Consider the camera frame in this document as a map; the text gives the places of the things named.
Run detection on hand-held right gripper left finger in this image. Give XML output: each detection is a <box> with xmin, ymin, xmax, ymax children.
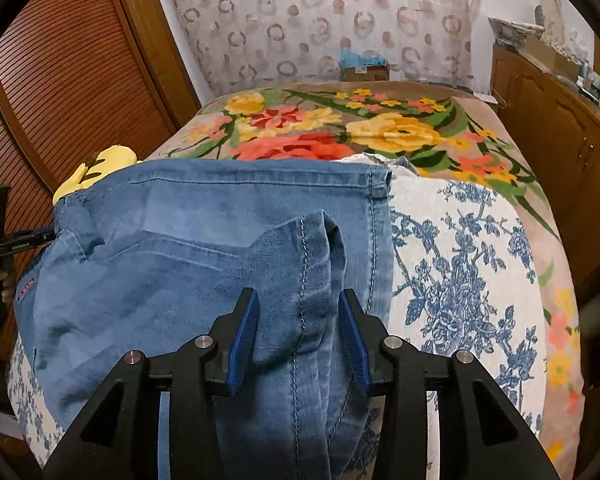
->
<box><xmin>42</xmin><ymin>287</ymin><xmax>261</xmax><ymax>480</ymax></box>

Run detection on white blue floral bedsheet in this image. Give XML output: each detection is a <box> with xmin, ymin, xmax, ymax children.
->
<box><xmin>5</xmin><ymin>160</ymin><xmax>548</xmax><ymax>480</ymax></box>

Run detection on blue denim pants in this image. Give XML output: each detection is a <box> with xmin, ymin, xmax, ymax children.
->
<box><xmin>15</xmin><ymin>159</ymin><xmax>396</xmax><ymax>480</ymax></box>

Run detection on stack of papers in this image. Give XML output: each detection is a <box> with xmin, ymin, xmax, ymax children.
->
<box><xmin>487</xmin><ymin>16</ymin><xmax>546</xmax><ymax>43</ymax></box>

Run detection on blue plastic bag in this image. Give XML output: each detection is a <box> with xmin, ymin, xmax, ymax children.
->
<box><xmin>337</xmin><ymin>40</ymin><xmax>388</xmax><ymax>68</ymax></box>

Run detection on wooden louvered wardrobe door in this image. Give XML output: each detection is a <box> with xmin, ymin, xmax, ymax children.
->
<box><xmin>0</xmin><ymin>0</ymin><xmax>201</xmax><ymax>361</ymax></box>

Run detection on yellow plush toy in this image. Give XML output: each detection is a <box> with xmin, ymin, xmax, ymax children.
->
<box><xmin>52</xmin><ymin>146</ymin><xmax>138</xmax><ymax>206</ymax></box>

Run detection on small cardboard box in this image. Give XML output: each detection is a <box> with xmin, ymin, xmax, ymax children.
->
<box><xmin>342</xmin><ymin>62</ymin><xmax>391</xmax><ymax>82</ymax></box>

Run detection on ring patterned curtain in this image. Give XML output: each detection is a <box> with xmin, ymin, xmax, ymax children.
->
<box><xmin>150</xmin><ymin>0</ymin><xmax>483</xmax><ymax>98</ymax></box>

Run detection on wooden sideboard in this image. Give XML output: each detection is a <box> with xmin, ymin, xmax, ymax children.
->
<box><xmin>490</xmin><ymin>42</ymin><xmax>600</xmax><ymax>291</ymax></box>

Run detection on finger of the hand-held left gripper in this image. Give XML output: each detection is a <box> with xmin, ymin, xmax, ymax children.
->
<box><xmin>7</xmin><ymin>227</ymin><xmax>56</xmax><ymax>253</ymax></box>

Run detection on colourful flower blanket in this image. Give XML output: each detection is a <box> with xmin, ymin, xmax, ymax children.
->
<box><xmin>145</xmin><ymin>87</ymin><xmax>588</xmax><ymax>466</ymax></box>

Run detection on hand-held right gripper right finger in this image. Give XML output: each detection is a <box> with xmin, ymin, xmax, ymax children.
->
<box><xmin>337</xmin><ymin>288</ymin><xmax>561</xmax><ymax>480</ymax></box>

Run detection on open cardboard box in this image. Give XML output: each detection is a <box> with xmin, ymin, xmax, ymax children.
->
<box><xmin>522</xmin><ymin>35</ymin><xmax>581</xmax><ymax>81</ymax></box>

